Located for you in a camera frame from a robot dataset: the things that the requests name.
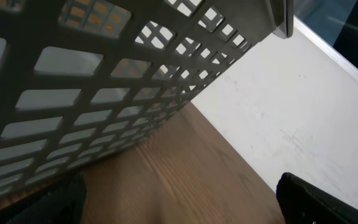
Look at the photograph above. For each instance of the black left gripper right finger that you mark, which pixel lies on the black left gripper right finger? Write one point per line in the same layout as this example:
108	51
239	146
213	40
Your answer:
301	202

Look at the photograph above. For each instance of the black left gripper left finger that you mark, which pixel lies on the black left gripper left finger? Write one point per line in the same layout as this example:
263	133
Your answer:
59	203

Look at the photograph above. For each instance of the grey plastic mesh basket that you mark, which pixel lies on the grey plastic mesh basket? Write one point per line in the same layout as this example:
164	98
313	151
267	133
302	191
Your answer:
81	79

